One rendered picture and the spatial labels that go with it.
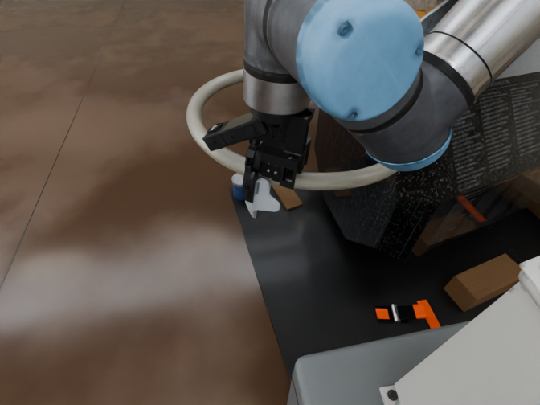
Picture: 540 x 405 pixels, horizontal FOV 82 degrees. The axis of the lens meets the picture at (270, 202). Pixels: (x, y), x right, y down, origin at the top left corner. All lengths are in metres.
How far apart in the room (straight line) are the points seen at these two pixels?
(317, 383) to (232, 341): 0.94
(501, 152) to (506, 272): 0.62
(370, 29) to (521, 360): 0.23
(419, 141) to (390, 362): 0.30
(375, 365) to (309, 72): 0.39
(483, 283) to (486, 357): 1.33
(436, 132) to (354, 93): 0.14
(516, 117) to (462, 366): 1.10
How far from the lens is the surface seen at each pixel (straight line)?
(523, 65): 1.46
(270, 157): 0.45
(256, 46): 0.38
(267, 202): 0.51
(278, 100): 0.39
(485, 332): 0.28
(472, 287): 1.57
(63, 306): 1.70
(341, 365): 0.49
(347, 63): 0.25
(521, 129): 1.34
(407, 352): 0.52
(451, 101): 0.37
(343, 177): 0.52
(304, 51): 0.26
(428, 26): 1.10
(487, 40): 0.38
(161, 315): 1.50
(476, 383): 0.30
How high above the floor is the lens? 1.31
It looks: 47 degrees down
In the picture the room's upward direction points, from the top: straight up
